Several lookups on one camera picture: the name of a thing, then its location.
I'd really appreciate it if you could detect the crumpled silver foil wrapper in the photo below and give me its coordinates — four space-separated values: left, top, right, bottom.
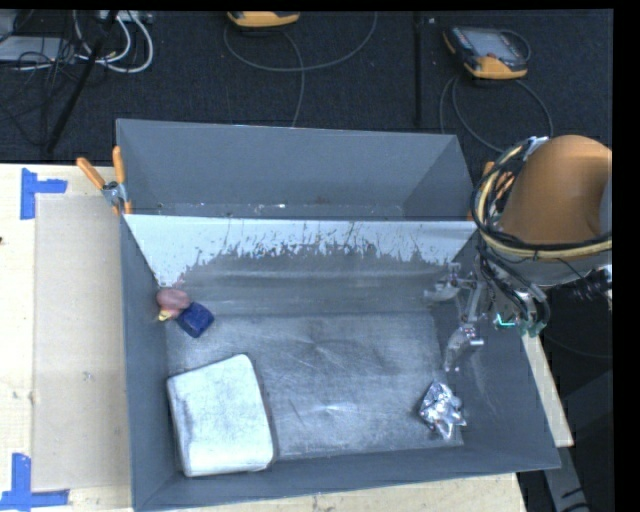
418 380 468 442

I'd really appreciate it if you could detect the pale flat board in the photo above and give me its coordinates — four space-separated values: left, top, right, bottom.
30 193 133 494

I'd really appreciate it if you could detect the white foam pad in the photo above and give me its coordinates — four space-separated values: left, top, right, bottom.
165 353 276 478

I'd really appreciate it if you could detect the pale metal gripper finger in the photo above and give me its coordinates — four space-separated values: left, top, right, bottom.
442 323 486 374
423 262 477 303

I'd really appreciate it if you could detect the grey metal bin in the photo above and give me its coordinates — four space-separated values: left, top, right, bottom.
114 118 563 512

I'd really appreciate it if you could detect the pink toy with yellow tip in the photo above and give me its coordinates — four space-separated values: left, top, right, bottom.
155 286 192 323

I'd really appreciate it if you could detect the dark blue toy block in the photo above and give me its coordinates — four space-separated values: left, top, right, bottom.
175 301 216 339

